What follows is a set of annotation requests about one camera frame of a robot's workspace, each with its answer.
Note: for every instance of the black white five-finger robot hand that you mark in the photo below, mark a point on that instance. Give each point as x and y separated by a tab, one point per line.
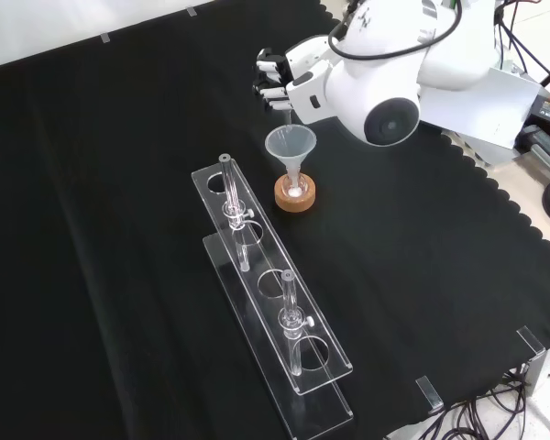
307	87

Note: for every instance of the translucent plastic funnel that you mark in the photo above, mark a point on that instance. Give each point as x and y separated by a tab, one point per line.
289	146

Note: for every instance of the small glass round-bottom flask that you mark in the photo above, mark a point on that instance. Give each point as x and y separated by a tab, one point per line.
295	188

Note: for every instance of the clear acrylic funnel stand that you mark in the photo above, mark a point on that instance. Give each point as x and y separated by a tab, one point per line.
275	293

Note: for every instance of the small clear cloth clip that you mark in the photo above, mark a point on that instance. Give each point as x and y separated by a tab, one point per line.
106	37
191	11

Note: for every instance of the black orange power unit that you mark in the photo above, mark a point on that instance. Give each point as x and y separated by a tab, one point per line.
547	124

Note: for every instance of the black bench cloth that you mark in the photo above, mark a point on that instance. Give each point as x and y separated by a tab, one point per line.
96	252

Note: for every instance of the grey metal bench leg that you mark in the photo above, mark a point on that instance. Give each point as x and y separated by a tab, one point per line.
543	371

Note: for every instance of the clear acrylic edge bracket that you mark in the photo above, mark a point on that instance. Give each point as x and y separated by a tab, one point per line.
531	340
430	393

